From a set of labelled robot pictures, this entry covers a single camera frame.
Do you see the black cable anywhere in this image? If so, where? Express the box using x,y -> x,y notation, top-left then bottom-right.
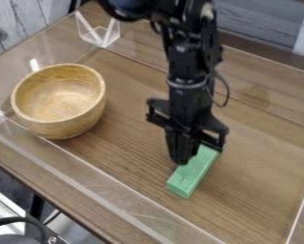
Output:
0,215 -> 45,244

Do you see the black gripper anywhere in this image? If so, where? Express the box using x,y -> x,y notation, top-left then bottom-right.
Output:
147,77 -> 229,165

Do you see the clear acrylic tray wall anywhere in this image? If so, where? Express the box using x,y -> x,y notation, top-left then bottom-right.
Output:
0,16 -> 304,244

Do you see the black bracket with screw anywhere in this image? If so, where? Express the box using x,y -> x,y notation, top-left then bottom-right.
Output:
24,215 -> 68,244

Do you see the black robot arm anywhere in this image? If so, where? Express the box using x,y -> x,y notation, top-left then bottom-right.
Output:
97,0 -> 229,165

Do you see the green wooden block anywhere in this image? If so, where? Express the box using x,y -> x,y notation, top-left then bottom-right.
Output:
165,146 -> 220,199

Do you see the brown wooden bowl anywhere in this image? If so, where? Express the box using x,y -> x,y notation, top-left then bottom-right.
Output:
11,63 -> 105,139

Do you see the black metal table leg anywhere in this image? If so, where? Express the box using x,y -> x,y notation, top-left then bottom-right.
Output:
29,194 -> 44,219

